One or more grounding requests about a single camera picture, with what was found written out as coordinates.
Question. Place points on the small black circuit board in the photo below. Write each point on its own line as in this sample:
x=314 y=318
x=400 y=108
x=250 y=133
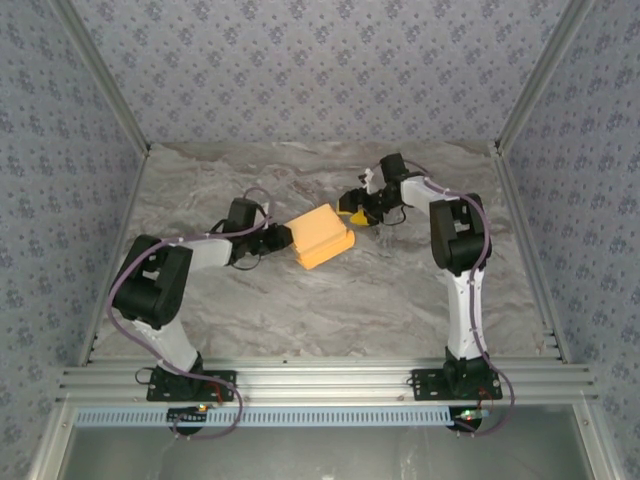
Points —
x=187 y=417
x=470 y=415

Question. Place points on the yellow paper box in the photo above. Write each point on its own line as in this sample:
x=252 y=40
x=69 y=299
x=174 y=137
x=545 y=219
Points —
x=320 y=232

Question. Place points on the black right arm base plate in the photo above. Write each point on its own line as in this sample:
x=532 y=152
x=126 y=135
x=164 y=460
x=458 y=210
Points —
x=425 y=387

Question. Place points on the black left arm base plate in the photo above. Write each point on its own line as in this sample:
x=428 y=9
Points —
x=225 y=385

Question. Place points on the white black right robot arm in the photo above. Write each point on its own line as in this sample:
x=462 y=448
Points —
x=465 y=310

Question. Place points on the aluminium side rail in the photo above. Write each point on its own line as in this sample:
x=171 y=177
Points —
x=520 y=225
x=124 y=225

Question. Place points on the aluminium frame cross rail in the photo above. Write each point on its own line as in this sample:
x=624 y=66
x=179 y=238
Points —
x=325 y=380

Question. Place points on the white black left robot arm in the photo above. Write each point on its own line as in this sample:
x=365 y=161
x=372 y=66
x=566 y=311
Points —
x=210 y=252

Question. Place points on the grey metal sheet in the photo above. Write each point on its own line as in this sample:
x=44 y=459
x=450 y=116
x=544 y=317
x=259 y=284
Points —
x=325 y=455

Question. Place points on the aluminium corner post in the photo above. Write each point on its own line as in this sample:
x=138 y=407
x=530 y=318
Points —
x=104 y=75
x=541 y=75

